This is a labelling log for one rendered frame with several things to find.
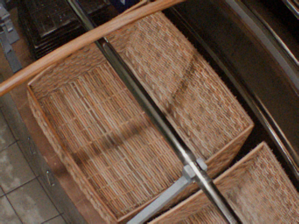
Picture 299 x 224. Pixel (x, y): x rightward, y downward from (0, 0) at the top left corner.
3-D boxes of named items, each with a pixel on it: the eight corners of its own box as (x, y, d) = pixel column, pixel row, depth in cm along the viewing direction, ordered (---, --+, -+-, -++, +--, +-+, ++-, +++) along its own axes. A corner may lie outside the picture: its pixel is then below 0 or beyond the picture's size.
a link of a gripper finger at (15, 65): (5, 55, 157) (5, 56, 158) (13, 72, 155) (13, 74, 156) (13, 49, 158) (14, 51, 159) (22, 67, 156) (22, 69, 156)
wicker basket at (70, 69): (143, 39, 227) (148, -5, 203) (242, 164, 206) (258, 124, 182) (26, 106, 212) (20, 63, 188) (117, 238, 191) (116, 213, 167)
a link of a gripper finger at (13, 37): (11, 23, 147) (11, 21, 147) (19, 39, 145) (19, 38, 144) (2, 28, 146) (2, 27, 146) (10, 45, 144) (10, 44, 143)
